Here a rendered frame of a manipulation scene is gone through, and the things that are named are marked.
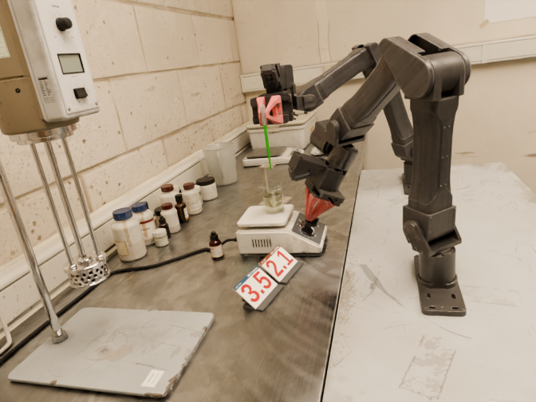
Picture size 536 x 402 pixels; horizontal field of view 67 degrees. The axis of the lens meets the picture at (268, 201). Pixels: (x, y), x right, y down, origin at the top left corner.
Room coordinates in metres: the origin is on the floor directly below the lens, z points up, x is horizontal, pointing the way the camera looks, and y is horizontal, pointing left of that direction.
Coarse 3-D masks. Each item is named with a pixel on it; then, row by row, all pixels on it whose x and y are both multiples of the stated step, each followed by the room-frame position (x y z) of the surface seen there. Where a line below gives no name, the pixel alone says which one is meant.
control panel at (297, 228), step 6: (300, 216) 0.94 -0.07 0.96; (300, 222) 0.91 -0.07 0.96; (318, 222) 0.94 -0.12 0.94; (294, 228) 0.87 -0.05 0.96; (300, 228) 0.88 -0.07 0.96; (318, 228) 0.91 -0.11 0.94; (324, 228) 0.92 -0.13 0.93; (300, 234) 0.85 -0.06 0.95; (318, 234) 0.88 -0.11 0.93; (312, 240) 0.84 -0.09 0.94; (318, 240) 0.85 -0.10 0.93
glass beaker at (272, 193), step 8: (264, 184) 0.95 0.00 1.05; (272, 184) 0.91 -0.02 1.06; (280, 184) 0.92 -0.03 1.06; (264, 192) 0.92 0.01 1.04; (272, 192) 0.91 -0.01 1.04; (280, 192) 0.92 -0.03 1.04; (264, 200) 0.92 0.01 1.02; (272, 200) 0.91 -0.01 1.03; (280, 200) 0.92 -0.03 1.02; (264, 208) 0.93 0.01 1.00; (272, 208) 0.91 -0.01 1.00; (280, 208) 0.91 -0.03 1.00
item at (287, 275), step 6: (294, 258) 0.82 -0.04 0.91; (258, 264) 0.77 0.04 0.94; (294, 264) 0.81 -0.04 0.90; (300, 264) 0.80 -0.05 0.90; (288, 270) 0.78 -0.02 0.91; (294, 270) 0.78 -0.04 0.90; (270, 276) 0.77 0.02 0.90; (282, 276) 0.76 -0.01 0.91; (288, 276) 0.76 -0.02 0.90; (282, 282) 0.74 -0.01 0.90
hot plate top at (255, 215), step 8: (248, 208) 0.98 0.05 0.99; (256, 208) 0.97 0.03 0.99; (288, 208) 0.94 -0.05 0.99; (248, 216) 0.93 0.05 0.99; (256, 216) 0.92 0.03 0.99; (264, 216) 0.91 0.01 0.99; (272, 216) 0.90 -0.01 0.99; (280, 216) 0.90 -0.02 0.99; (288, 216) 0.89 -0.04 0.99; (240, 224) 0.88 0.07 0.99; (248, 224) 0.88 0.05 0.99; (256, 224) 0.87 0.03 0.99; (264, 224) 0.87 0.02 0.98; (272, 224) 0.86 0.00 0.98; (280, 224) 0.86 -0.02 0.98
